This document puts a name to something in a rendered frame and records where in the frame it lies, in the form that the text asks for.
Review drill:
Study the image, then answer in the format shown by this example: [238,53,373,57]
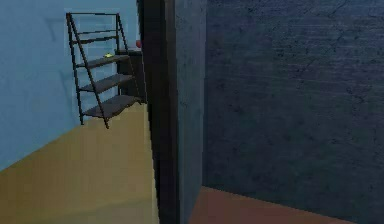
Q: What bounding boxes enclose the dark brown ladder shelf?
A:
[65,12,144,130]

